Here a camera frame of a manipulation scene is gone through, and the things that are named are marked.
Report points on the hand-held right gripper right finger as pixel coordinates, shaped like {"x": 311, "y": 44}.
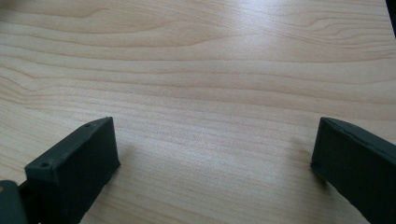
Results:
{"x": 358, "y": 168}

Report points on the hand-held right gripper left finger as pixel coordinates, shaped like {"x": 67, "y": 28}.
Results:
{"x": 74, "y": 168}

